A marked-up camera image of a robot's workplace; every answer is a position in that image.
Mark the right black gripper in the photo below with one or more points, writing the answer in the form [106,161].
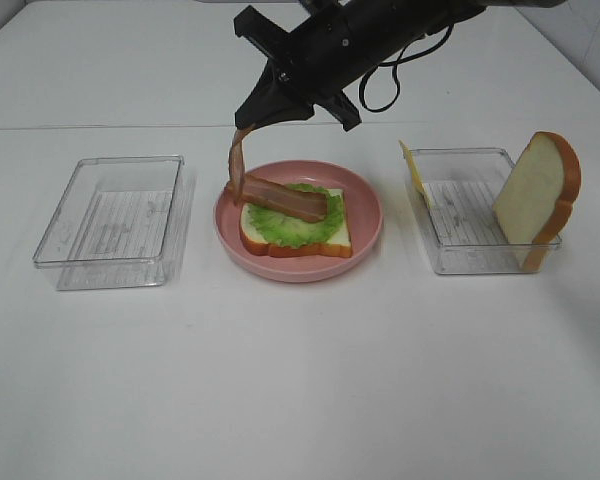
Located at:
[308,66]

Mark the bacon strip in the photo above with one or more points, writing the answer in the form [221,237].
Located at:
[236,166]
[307,206]

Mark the green lettuce leaf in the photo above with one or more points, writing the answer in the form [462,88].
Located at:
[268,226]

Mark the yellow cheese slice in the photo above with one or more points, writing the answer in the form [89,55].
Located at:
[414,172]

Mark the bread slice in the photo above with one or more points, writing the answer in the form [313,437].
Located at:
[328,250]
[537,198]

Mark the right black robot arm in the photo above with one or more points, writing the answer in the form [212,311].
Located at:
[379,29]

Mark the pink round plate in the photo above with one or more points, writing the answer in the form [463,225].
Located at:
[364,217]

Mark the left clear plastic tray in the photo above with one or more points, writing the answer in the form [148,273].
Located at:
[120,223]

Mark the clear plastic tray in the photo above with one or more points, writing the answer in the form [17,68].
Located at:
[120,223]
[459,228]

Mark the right clear plastic tray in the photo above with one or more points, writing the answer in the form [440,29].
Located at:
[459,228]

